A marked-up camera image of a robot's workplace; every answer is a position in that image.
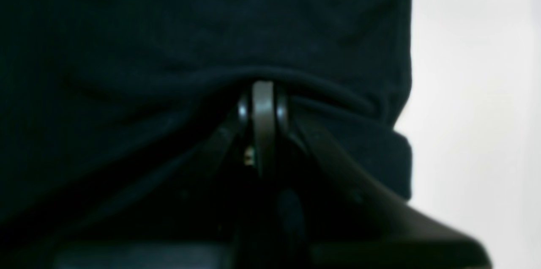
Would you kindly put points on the black graphic t-shirt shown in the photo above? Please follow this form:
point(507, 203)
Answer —
point(102, 100)

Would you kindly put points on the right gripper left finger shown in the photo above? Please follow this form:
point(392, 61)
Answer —
point(190, 219)

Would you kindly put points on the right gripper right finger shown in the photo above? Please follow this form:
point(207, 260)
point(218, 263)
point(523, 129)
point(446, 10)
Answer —
point(354, 221)

